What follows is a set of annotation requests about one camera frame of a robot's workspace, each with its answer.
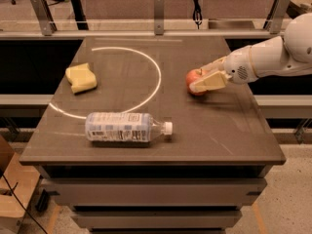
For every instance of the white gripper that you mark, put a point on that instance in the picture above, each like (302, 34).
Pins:
(239, 65)

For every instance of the red apple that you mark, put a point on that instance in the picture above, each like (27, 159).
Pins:
(191, 76)

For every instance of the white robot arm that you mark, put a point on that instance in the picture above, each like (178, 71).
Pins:
(290, 55)

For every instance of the yellow sponge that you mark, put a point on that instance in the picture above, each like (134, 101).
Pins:
(81, 78)

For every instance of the grey drawer cabinet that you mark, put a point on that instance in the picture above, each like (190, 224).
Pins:
(196, 181)

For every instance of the clear plastic water bottle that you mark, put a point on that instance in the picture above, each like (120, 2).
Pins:
(125, 127)

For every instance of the cardboard box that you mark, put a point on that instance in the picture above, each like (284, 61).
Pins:
(17, 185)

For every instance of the right metal rail bracket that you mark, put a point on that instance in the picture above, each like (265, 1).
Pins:
(274, 23)

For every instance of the metal rail bracket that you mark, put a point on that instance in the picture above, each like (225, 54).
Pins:
(158, 17)
(274, 23)
(44, 17)

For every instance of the middle metal rail bracket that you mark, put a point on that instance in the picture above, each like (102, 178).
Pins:
(158, 17)

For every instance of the metal guard rail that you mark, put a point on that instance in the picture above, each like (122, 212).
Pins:
(236, 34)

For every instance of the left metal rail bracket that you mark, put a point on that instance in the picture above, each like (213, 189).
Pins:
(44, 17)

